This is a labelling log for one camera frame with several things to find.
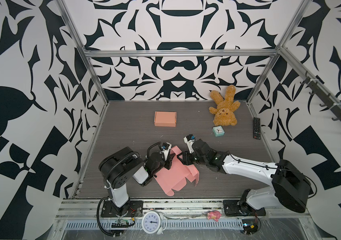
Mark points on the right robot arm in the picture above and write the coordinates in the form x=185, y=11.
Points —
x=285, y=186

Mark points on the left green circuit board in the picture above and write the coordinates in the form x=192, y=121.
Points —
x=121, y=224

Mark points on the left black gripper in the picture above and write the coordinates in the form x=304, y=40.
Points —
x=169, y=161

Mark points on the brown teddy bear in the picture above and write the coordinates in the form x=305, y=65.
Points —
x=225, y=107

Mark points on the black wall hook rail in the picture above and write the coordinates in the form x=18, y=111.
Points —
x=327, y=98

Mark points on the white round alarm clock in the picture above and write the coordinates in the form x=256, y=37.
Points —
x=154, y=222

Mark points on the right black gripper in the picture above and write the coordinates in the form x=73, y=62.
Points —
x=185, y=160

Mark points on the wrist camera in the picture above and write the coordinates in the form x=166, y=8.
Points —
x=165, y=149
x=189, y=140

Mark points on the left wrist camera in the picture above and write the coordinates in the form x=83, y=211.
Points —
x=165, y=149

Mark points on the small pink toy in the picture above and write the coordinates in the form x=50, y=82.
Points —
x=213, y=215

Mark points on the small teal alarm clock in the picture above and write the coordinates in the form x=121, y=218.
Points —
x=218, y=131

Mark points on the pink cardboard box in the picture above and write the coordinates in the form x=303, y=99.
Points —
x=175, y=178

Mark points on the green circuit board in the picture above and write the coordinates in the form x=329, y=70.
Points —
x=121, y=224
x=249, y=227

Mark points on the right green circuit board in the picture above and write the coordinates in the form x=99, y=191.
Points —
x=249, y=227

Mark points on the orange cardboard box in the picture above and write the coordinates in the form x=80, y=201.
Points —
x=165, y=119

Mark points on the black remote control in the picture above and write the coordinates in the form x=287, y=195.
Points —
x=256, y=128

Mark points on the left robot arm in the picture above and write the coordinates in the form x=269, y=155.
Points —
x=117, y=212

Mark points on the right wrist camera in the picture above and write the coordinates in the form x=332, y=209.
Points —
x=189, y=140

